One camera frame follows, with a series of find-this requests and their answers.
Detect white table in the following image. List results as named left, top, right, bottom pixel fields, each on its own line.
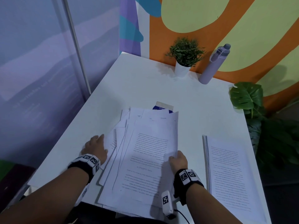
left=27, top=52, right=272, bottom=224

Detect black left wrist strap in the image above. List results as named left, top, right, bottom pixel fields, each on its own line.
left=68, top=154, right=101, bottom=184

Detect blue white small box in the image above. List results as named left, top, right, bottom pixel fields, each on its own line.
left=152, top=101, right=174, bottom=114

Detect paper bundle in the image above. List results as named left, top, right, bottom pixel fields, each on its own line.
left=94, top=106, right=179, bottom=220

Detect small green plant white pot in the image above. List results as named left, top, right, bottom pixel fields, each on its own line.
left=165, top=37, right=206, bottom=78

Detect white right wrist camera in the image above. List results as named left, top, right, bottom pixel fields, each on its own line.
left=161, top=190, right=177, bottom=220

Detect large green monstera plant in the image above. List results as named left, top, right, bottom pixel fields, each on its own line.
left=229, top=82, right=299, bottom=170

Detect person's left hand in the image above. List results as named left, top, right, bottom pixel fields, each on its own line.
left=81, top=134, right=109, bottom=166

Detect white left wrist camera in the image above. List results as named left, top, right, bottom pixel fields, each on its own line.
left=74, top=184, right=90, bottom=207

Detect black wrist strap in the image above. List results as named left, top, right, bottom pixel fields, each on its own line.
left=68, top=154, right=101, bottom=184
left=173, top=169, right=204, bottom=206

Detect thick neat paper stack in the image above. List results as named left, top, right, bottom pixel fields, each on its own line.
left=202, top=135, right=268, bottom=224

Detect person's right hand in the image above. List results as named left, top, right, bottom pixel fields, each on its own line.
left=168, top=150, right=188, bottom=178

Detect person's right forearm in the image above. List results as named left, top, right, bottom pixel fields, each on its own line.
left=186, top=184, right=243, bottom=224

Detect black right camera cable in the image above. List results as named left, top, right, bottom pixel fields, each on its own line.
left=174, top=208, right=190, bottom=224

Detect black right wrist strap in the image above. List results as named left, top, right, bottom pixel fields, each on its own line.
left=173, top=169, right=204, bottom=206

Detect lilac water bottle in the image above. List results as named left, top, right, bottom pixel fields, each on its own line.
left=198, top=43, right=231, bottom=85

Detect person's left forearm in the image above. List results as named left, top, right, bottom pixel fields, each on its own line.
left=0, top=167, right=90, bottom=224

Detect grey metal frame pole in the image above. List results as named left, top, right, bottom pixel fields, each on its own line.
left=50, top=0, right=92, bottom=97

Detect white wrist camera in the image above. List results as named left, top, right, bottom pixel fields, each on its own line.
left=161, top=190, right=177, bottom=220
left=74, top=184, right=90, bottom=207

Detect person's black shirt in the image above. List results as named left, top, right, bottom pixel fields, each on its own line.
left=64, top=203, right=168, bottom=224

